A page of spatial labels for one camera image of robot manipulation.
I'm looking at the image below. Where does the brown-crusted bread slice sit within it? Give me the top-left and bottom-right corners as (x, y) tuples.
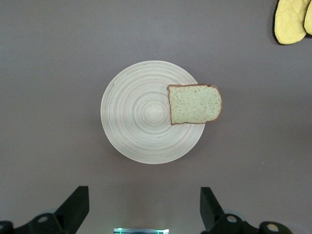
(167, 84), (223, 126)

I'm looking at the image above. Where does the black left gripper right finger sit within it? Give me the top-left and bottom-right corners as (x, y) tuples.
(200, 187), (291, 234)

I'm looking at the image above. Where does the yellow quilted oven mitt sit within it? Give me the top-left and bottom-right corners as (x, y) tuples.
(272, 0), (310, 45)
(304, 0), (312, 36)

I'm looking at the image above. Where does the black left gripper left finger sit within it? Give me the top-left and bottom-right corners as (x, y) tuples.
(0, 186), (90, 234)

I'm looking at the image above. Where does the round wooden plate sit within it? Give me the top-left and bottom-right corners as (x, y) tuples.
(100, 60), (205, 166)

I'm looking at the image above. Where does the brown table cover sheet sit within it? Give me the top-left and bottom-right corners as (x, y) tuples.
(0, 0), (312, 234)

